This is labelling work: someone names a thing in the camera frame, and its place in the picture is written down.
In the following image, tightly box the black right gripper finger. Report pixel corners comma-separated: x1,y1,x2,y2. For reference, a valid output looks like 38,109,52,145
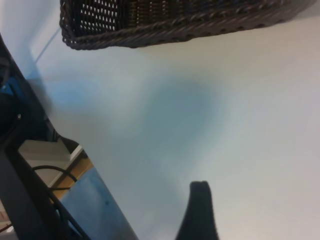
174,180,221,240

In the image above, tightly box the black frame post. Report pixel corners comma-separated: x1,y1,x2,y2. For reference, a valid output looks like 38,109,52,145
0,144,87,240

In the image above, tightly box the thin black cable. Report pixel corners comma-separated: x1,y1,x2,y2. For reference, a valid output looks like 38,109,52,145
48,192,87,240
31,165,79,183

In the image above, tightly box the dark brown woven wicker basket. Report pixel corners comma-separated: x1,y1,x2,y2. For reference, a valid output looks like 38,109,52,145
59,0,311,51

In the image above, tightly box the black equipment housing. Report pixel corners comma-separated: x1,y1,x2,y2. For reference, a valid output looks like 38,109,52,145
0,32,61,148

